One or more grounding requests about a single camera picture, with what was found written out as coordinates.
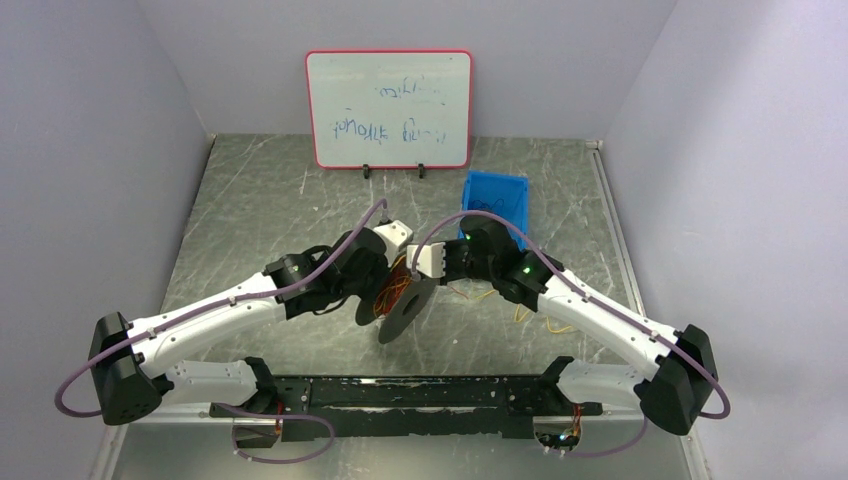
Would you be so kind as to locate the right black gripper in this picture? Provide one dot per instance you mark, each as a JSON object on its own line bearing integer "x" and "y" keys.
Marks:
{"x": 449, "y": 263}

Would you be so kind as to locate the black cable spool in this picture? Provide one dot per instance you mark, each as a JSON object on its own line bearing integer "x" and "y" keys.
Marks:
{"x": 398, "y": 302}

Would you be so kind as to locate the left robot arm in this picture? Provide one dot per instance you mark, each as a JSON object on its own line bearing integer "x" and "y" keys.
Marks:
{"x": 142, "y": 364}

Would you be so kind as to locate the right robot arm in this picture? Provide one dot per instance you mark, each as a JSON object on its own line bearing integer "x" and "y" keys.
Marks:
{"x": 668, "y": 374}

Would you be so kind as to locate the blue plastic bin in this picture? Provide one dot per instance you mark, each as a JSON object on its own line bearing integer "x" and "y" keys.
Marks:
{"x": 504, "y": 195}

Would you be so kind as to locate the red framed whiteboard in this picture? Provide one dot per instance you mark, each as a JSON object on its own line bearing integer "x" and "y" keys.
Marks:
{"x": 376, "y": 109}

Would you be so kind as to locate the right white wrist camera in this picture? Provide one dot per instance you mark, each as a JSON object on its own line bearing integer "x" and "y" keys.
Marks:
{"x": 427, "y": 260}

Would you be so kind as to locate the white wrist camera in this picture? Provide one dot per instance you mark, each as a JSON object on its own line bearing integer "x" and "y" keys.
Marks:
{"x": 396, "y": 236}
{"x": 427, "y": 260}

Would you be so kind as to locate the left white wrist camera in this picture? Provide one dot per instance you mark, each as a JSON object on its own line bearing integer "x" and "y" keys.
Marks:
{"x": 396, "y": 236}

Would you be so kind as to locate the aluminium side rail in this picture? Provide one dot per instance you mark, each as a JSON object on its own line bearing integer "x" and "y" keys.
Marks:
{"x": 635, "y": 301}

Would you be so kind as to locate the black base frame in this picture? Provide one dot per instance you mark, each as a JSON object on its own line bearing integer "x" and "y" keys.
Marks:
{"x": 506, "y": 405}

